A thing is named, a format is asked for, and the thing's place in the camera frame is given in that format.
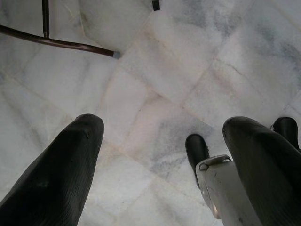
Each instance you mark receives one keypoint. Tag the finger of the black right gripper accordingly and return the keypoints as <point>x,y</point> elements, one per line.
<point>196,148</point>
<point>287,129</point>

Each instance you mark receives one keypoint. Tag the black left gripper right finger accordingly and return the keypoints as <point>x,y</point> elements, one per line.
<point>270,179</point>

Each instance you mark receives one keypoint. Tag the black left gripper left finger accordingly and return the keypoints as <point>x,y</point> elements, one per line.
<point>51,179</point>

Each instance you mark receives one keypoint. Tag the red edged marble pattern table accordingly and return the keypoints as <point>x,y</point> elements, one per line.
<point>58,43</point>

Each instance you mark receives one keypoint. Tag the black furniture foot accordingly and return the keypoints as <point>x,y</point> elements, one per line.
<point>156,5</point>

